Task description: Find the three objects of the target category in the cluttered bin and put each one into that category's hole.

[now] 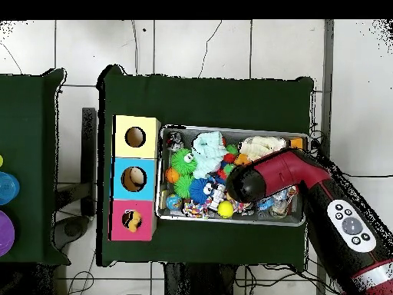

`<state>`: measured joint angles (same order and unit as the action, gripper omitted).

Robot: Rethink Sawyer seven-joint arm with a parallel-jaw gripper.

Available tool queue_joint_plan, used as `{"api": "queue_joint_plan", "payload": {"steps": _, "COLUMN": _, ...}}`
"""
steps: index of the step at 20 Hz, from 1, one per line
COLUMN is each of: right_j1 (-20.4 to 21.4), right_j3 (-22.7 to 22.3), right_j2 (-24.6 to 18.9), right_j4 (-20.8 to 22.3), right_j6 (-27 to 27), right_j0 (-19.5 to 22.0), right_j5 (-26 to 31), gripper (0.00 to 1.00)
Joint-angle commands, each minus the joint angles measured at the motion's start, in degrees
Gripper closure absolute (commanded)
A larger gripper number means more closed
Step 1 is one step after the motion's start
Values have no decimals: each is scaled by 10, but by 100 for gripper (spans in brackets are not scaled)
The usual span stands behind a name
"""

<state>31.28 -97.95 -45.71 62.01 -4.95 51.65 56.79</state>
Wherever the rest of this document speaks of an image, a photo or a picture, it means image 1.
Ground wooden three-hole box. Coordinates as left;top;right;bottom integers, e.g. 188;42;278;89
108;114;162;242

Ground light blue muslin cloth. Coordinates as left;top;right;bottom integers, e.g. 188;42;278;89
191;131;230;180

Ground green puffer toy with eyes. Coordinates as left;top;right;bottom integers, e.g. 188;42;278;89
170;147;198;176

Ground green puffer toy without eyes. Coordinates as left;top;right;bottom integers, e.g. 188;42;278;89
173;174;195;200

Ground blue puffer toy with eyes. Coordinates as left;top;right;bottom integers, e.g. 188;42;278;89
188;177;216;204

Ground small orange basketball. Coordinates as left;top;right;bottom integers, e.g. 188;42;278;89
164;167;180;184

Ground silver robot toy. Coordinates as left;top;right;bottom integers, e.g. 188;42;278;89
208;183;227;211

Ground small globe ball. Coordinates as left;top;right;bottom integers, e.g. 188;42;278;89
166;194;183;212

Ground long orange plastic toy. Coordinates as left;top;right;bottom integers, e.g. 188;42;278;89
233;153;251;167

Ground yellow ball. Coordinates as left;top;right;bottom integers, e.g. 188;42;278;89
216;200;235;219

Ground dark green tablecloth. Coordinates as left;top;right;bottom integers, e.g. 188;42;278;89
0;68;71;267
96;64;315;271

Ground cream muslin cloth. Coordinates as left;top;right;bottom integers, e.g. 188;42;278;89
239;135;288;162

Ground black stand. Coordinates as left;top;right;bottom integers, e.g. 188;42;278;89
54;107;98;217

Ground blue round lid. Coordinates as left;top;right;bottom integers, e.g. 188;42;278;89
0;171;21;206

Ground purple round lid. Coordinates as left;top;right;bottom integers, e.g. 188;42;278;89
0;210;15;257

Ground silver wire mesh bin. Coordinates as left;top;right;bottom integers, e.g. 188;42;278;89
154;124;310;227

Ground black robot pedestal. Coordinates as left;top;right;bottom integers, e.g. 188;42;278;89
163;262;237;295

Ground grey floor cable duct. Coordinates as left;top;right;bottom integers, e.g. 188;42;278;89
315;19;335;295

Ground black power cable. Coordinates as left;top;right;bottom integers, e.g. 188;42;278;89
342;172;393;179

